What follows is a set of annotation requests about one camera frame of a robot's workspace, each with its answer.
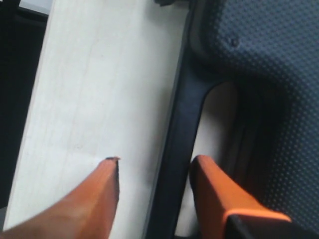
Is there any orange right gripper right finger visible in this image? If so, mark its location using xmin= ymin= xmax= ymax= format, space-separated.
xmin=189 ymin=155 xmax=292 ymax=239

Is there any black plastic tool case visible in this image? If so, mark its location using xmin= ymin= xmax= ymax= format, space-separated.
xmin=143 ymin=0 xmax=319 ymax=239

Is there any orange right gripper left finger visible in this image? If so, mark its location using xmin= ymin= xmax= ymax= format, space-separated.
xmin=0 ymin=157 xmax=120 ymax=239

